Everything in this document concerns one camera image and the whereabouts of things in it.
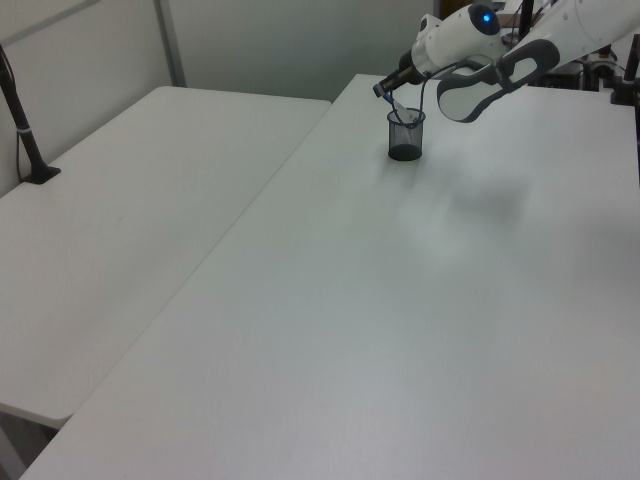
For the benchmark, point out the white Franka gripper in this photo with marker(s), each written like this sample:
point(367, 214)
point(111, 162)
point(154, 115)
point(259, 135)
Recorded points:
point(425, 50)

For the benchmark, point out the blue and white marker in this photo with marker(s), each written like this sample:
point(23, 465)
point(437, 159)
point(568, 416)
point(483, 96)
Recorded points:
point(402, 110)

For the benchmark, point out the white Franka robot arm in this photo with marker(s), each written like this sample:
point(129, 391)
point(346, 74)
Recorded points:
point(525, 55)

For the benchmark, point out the black mesh pen cup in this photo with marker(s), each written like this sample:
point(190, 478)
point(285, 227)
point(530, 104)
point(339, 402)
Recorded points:
point(405, 137)

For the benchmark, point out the thin black background pole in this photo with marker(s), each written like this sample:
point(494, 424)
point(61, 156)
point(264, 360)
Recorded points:
point(525, 15)

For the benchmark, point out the grey control box with button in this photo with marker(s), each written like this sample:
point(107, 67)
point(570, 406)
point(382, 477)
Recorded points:
point(597, 67)

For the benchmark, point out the grey partition frame post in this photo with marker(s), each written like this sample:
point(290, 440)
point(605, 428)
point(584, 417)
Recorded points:
point(170, 42)

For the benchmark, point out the black clamped camera stand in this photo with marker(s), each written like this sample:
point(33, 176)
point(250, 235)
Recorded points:
point(627, 80)

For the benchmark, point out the black camera stand with white band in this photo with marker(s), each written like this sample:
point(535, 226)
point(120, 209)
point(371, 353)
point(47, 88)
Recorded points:
point(22, 130)

